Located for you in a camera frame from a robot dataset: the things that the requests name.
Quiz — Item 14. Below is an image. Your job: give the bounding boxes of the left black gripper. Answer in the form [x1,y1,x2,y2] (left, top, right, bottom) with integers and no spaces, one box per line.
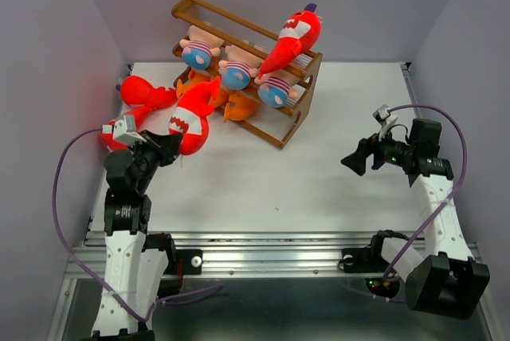
[127,128,182,192]

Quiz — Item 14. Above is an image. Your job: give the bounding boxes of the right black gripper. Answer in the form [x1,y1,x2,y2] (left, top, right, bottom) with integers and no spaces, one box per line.
[339,123,414,175]

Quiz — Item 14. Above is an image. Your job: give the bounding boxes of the red shark plush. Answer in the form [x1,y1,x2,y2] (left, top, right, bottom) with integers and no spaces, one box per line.
[168,76,221,155]
[257,3,322,80]
[100,106,153,151]
[117,75,177,109]

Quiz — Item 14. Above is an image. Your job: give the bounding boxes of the orange shark plush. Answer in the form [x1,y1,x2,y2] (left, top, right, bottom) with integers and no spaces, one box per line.
[223,92,258,122]
[210,87,230,108]
[175,70,210,98]

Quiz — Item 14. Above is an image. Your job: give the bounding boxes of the boy doll blue pants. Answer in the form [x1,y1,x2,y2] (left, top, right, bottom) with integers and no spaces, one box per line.
[218,45,262,91]

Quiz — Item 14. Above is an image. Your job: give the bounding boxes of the boy doll striped shirt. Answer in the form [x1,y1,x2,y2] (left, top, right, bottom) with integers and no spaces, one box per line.
[254,69,300,108]

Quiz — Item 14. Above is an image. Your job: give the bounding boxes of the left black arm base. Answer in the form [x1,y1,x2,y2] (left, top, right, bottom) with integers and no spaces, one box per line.
[142,233,203,276]

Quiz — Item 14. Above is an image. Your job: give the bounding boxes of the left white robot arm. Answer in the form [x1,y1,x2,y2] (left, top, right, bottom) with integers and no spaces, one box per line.
[89,131,182,340]

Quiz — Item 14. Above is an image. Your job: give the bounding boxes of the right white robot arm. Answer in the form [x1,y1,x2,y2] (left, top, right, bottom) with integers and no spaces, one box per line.
[339,118,490,319]

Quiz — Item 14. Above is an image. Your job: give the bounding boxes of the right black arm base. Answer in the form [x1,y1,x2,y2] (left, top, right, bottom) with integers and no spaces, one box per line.
[338,229,409,273]

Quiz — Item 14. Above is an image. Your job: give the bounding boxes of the brown wooden toy shelf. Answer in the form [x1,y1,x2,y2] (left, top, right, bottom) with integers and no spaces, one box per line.
[171,0,322,148]

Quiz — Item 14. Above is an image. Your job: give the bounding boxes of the red shark plush top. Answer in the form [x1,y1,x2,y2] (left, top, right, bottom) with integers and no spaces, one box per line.
[117,75,177,109]

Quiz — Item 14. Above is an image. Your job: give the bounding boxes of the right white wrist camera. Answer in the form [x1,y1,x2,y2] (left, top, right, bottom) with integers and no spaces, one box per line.
[372,104,398,127]

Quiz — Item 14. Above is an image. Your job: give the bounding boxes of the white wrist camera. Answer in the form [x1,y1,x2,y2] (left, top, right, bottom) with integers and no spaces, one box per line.
[372,104,398,127]
[100,114,143,149]

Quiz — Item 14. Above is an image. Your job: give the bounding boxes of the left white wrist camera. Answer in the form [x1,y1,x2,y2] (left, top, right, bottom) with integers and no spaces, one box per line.
[100,114,143,149]

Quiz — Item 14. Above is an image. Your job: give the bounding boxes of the aluminium mounting rail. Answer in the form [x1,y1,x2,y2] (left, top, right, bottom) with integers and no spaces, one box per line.
[63,231,479,280]

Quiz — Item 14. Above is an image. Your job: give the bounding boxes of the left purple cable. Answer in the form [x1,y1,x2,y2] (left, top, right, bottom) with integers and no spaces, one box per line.
[52,127,224,323]

